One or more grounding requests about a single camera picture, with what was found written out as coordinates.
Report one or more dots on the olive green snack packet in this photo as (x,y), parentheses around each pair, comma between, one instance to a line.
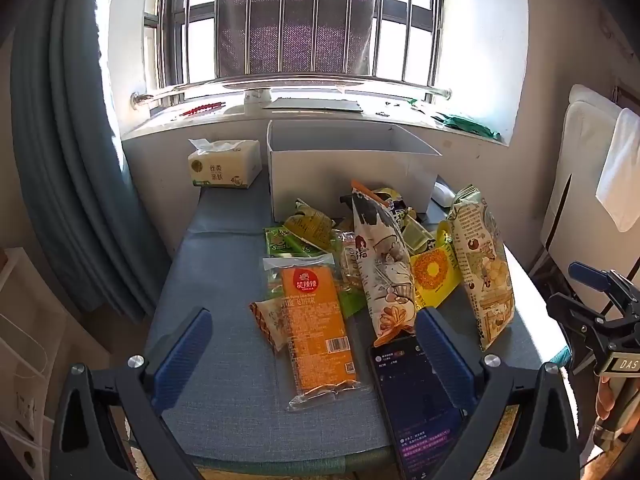
(310,225)

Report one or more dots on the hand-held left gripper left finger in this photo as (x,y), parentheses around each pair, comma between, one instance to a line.
(182,355)

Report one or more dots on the white folding board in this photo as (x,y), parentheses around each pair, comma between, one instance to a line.
(575,185)

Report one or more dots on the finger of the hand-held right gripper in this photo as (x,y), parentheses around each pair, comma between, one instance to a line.
(575,320)
(590,274)

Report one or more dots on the red beaded object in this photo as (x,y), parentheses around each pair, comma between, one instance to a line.
(200,108)

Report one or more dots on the white cardboard box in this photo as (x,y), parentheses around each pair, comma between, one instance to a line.
(325,180)

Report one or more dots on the clear biscuit packet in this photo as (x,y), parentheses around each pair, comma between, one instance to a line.
(348,265)

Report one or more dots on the orange snack packet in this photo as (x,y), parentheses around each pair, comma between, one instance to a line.
(315,330)

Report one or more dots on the white cartoon snack bag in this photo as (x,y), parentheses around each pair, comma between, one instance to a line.
(385,265)

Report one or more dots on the person's right hand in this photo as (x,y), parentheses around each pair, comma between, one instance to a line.
(603,397)

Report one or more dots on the blue grey table mat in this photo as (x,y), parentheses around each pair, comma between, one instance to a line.
(225,385)

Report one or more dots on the white shelf rack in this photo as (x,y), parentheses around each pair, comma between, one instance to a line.
(25,360)

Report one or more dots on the beige green snack bag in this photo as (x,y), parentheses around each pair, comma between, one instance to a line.
(485,280)

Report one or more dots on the black smartphone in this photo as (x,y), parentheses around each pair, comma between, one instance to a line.
(415,410)

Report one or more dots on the grey hanging cloth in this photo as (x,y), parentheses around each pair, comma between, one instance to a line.
(300,30)

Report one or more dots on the white towel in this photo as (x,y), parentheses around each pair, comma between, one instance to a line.
(622,175)

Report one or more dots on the pale green snack packet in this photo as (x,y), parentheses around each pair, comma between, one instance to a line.
(417,237)

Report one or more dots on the tissue pack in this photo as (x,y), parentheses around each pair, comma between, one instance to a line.
(225,167)

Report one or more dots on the green cloth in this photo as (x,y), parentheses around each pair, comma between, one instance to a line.
(470,125)

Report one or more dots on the small beige snack packet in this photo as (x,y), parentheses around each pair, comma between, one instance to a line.
(267,322)

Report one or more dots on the blue curtain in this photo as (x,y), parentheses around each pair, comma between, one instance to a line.
(65,160)

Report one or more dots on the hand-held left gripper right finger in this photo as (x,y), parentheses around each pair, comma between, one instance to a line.
(442,360)

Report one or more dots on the yellow snack packet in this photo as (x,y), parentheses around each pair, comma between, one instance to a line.
(432,272)

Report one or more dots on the black yellow snack bag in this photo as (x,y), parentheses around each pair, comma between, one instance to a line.
(397,207)

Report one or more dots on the metal window grille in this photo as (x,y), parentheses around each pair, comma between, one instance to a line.
(300,83)

